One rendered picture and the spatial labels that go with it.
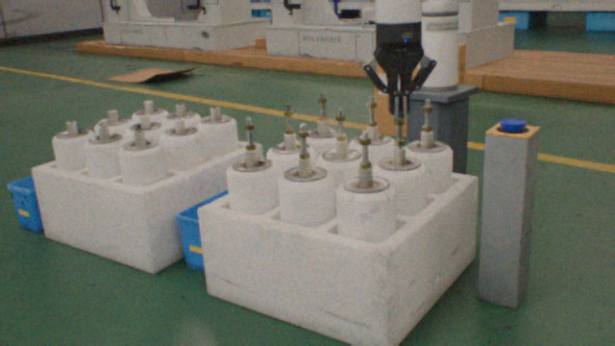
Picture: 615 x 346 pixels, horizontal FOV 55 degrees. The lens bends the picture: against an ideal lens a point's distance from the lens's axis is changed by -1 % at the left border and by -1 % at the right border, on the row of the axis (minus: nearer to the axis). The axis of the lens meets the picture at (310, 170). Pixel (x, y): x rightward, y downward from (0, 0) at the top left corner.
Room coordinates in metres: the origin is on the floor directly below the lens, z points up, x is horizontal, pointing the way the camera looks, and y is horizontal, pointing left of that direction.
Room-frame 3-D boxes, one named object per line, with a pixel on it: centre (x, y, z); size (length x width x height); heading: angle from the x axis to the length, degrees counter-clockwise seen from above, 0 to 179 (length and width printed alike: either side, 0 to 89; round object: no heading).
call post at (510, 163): (0.95, -0.34, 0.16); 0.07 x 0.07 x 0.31; 54
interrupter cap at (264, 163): (1.03, 0.10, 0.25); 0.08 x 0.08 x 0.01
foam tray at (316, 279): (1.06, -0.06, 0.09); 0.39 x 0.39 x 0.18; 54
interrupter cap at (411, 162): (0.99, -0.16, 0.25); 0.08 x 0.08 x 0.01
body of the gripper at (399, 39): (0.99, -0.16, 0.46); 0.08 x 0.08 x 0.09
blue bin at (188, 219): (1.22, 0.16, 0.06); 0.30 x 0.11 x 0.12; 145
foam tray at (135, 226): (1.37, 0.39, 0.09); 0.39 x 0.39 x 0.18; 55
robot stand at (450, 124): (1.41, -0.32, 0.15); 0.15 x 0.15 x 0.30; 46
